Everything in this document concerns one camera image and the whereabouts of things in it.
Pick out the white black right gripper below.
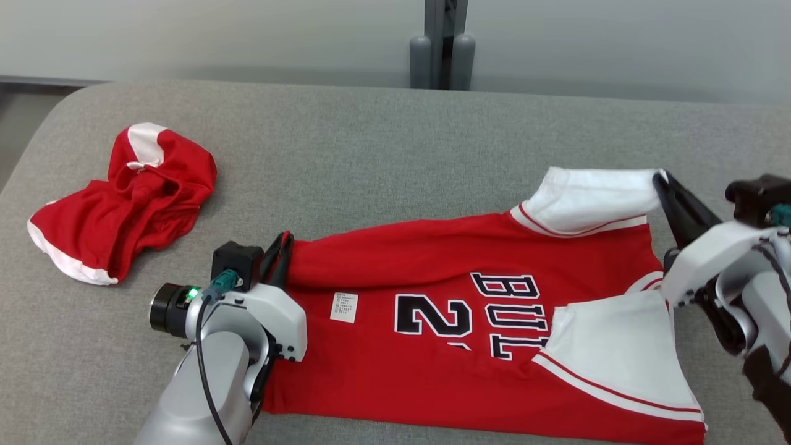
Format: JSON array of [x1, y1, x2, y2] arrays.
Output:
[[653, 171, 782, 308]]

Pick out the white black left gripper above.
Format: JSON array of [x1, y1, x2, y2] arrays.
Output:
[[150, 231, 308, 362]]

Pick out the red basketball jersey white sleeves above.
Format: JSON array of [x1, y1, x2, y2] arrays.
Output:
[[263, 166, 708, 445]]

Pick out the red shorts with white trim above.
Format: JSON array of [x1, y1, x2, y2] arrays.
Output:
[[27, 122, 218, 286]]

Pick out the grey cylinder foot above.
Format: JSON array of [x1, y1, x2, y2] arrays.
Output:
[[409, 35, 432, 90], [450, 33, 476, 91]]

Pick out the black left cable teal plug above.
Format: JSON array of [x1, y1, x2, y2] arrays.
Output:
[[195, 269, 243, 445]]

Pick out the black cable teal plug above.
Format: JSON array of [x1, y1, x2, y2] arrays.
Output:
[[751, 204, 791, 291], [195, 269, 243, 445]]

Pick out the black right cable teal plug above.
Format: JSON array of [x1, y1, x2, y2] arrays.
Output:
[[751, 204, 791, 291]]

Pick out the grey metal post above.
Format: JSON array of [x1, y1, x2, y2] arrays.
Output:
[[425, 0, 468, 90]]

